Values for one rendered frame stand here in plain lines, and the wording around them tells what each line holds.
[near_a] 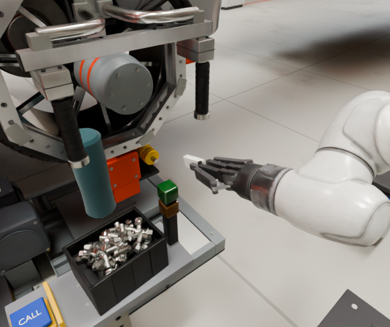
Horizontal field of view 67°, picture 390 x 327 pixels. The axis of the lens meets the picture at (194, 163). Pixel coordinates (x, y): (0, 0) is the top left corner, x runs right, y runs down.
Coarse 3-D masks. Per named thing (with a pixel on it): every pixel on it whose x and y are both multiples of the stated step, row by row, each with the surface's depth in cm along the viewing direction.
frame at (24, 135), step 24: (0, 0) 59; (0, 24) 61; (168, 24) 87; (168, 48) 92; (0, 72) 64; (168, 72) 97; (0, 96) 67; (168, 96) 97; (0, 120) 69; (144, 120) 100; (24, 144) 75; (48, 144) 79; (120, 144) 93; (144, 144) 99
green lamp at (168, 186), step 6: (168, 180) 72; (162, 186) 71; (168, 186) 71; (174, 186) 71; (162, 192) 70; (168, 192) 69; (174, 192) 71; (162, 198) 71; (168, 198) 70; (174, 198) 72
